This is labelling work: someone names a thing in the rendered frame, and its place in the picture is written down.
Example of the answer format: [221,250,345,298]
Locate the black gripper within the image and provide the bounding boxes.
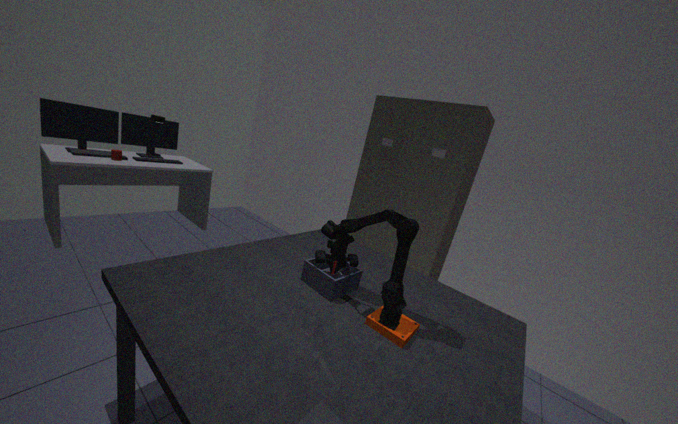
[316,245,358,273]

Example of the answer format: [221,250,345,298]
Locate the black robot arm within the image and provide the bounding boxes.
[321,209,420,331]

